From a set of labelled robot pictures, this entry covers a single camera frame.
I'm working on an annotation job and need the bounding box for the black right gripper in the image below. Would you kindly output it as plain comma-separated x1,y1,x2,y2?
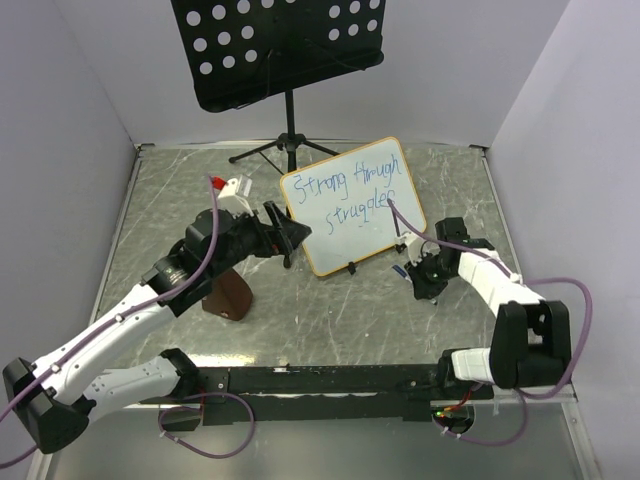
404,251,455,300

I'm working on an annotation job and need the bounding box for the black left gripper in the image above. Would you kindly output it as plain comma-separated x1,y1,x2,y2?
207,200,310,279

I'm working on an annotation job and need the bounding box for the white whiteboard marker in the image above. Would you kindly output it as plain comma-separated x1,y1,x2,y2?
392,265,413,284

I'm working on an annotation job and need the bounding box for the yellow framed whiteboard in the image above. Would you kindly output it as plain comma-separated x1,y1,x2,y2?
280,137,427,277

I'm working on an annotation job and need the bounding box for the blue marker cap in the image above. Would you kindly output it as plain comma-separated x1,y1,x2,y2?
392,265,407,278

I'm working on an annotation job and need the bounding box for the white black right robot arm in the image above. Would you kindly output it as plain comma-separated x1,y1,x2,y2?
395,217,571,398

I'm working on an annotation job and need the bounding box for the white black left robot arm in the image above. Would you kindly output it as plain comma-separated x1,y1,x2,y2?
2,201,312,454

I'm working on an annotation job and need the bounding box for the brown wooden eraser block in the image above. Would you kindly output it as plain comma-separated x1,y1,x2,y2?
201,269,253,322

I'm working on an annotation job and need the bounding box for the black music stand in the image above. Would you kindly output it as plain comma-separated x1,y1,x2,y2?
171,0,386,171

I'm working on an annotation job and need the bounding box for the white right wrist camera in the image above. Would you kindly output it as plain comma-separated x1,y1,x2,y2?
395,232,425,266

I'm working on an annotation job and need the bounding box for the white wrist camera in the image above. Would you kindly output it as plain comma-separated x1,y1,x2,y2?
211,175,252,217
395,232,425,266

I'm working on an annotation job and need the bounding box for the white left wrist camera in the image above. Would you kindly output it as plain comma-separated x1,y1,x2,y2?
211,175,252,217

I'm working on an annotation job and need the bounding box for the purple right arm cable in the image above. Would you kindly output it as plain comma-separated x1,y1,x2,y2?
387,197,595,446

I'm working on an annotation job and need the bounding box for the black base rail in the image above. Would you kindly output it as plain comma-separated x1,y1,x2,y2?
190,364,494,422

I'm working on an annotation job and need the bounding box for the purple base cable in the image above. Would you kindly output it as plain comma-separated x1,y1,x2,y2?
157,391,256,457

